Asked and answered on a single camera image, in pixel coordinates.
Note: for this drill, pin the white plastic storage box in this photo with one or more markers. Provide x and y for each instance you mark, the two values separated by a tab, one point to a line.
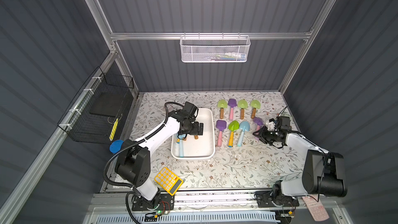
202	148

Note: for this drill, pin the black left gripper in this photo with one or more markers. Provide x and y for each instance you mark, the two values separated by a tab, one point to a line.
189	129

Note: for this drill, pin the green shovel brown handle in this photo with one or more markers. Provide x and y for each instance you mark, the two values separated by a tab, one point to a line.
242	104

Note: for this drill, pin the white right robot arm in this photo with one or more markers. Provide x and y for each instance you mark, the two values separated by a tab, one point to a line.
324	171

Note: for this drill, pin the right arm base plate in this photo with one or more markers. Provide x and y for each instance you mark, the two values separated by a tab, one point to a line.
268	199

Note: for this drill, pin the purple shovel pink handle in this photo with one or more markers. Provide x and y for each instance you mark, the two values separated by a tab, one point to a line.
232	103
221	125

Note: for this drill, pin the blue shovel blue handle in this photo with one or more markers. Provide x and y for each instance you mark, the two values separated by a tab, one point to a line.
180	143

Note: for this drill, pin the green shovel yellow handle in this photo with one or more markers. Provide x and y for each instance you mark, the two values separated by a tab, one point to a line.
233	126

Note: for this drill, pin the light blue shovel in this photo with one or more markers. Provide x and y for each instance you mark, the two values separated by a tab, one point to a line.
243	126

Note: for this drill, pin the white wire mesh basket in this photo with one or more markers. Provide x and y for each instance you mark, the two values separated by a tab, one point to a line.
214	48

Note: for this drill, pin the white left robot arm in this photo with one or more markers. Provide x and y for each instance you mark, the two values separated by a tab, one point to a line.
133	162

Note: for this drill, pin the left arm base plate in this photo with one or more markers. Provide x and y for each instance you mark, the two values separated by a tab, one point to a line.
161	201

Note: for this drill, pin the pale green tape dispenser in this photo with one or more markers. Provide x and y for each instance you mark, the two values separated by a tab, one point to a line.
285	114

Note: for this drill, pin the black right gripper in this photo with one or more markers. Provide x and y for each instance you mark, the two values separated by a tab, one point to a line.
266	135

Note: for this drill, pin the yellow calculator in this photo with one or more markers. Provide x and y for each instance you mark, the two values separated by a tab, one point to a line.
168	180

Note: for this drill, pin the pink calculator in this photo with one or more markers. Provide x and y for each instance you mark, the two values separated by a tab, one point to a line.
316	208

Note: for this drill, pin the black wire basket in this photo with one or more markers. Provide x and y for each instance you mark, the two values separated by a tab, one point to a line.
106	96

